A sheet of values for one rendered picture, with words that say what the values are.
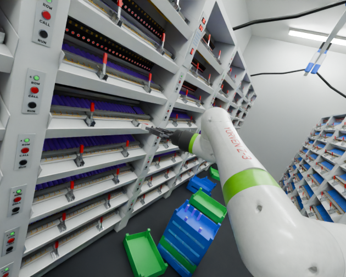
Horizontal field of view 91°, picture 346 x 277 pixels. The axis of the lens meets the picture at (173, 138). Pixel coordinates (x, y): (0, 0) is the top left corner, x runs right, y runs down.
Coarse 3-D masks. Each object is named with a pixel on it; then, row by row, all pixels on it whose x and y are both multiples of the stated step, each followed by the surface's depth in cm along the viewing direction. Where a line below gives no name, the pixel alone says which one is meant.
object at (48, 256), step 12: (108, 216) 121; (120, 216) 127; (84, 228) 106; (96, 228) 111; (108, 228) 118; (60, 240) 93; (72, 240) 98; (84, 240) 102; (36, 252) 83; (48, 252) 87; (60, 252) 91; (24, 264) 79; (36, 264) 82; (48, 264) 85; (24, 276) 77
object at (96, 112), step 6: (54, 108) 59; (60, 108) 61; (66, 108) 62; (72, 108) 65; (78, 108) 67; (84, 108) 69; (54, 114) 59; (60, 114) 60; (78, 114) 66; (84, 114) 70; (90, 114) 72; (96, 114) 73; (102, 114) 76; (108, 114) 79; (114, 114) 82; (120, 114) 84; (126, 114) 88; (132, 114) 92; (138, 114) 97
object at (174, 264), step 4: (160, 244) 126; (160, 248) 126; (160, 252) 126; (164, 252) 125; (164, 256) 125; (168, 256) 123; (168, 260) 123; (172, 260) 121; (172, 264) 122; (176, 264) 120; (176, 268) 120; (180, 268) 119; (180, 272) 119; (184, 272) 117; (184, 276) 117; (188, 276) 116
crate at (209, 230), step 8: (176, 208) 120; (184, 208) 135; (192, 208) 133; (176, 216) 118; (184, 216) 127; (184, 224) 115; (192, 224) 122; (200, 224) 126; (208, 224) 127; (216, 224) 124; (192, 232) 112; (200, 232) 118; (208, 232) 121; (216, 232) 117; (200, 240) 110; (208, 240) 107
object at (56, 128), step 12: (96, 96) 82; (108, 96) 87; (144, 108) 110; (48, 120) 53; (60, 120) 60; (72, 120) 64; (96, 120) 73; (108, 120) 78; (156, 120) 106; (48, 132) 55; (60, 132) 58; (72, 132) 62; (84, 132) 66; (96, 132) 71; (108, 132) 77; (120, 132) 83; (132, 132) 91; (144, 132) 100
